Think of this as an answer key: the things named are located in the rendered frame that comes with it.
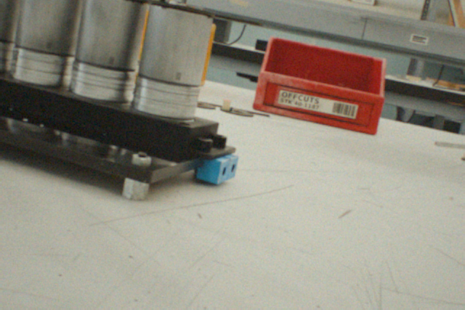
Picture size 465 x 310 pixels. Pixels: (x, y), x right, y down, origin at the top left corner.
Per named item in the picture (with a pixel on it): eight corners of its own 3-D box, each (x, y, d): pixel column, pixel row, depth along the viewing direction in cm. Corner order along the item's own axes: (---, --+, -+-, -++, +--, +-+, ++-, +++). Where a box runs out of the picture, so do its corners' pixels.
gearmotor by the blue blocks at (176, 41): (173, 147, 25) (200, 6, 24) (115, 131, 25) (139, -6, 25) (199, 141, 27) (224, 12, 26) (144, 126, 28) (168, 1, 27)
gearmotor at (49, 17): (44, 111, 26) (65, -21, 26) (-8, 97, 27) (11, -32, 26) (78, 109, 29) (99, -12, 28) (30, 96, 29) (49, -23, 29)
